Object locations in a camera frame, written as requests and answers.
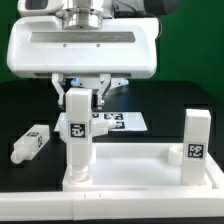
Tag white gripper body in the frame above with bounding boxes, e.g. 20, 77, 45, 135
7, 16, 159, 79

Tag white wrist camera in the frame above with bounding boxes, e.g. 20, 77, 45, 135
17, 0, 64, 17

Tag white L-shaped fence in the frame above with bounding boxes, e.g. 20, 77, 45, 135
0, 157, 224, 221

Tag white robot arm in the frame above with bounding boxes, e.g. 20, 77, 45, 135
7, 0, 182, 107

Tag white marker sheet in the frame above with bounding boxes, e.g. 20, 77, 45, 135
54, 112, 148, 132

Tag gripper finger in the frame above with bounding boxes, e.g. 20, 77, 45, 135
52, 73, 66, 106
97, 74, 111, 109

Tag white desk top tray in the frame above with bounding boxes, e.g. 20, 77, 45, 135
62, 143, 213, 192

